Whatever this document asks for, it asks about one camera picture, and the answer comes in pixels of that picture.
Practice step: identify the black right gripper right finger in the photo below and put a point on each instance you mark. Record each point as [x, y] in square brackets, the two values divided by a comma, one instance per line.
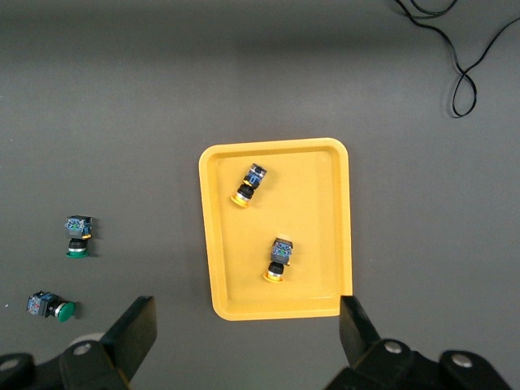
[361, 337]

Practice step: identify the yellow plastic tray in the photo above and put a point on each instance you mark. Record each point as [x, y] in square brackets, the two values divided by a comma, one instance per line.
[313, 227]

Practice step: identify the green push button switch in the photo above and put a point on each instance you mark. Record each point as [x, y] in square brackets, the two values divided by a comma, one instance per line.
[78, 229]
[44, 305]

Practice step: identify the yellow push button switch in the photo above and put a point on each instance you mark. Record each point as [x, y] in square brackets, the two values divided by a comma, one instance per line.
[280, 252]
[252, 180]

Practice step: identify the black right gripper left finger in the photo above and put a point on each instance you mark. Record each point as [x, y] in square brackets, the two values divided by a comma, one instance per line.
[126, 337]

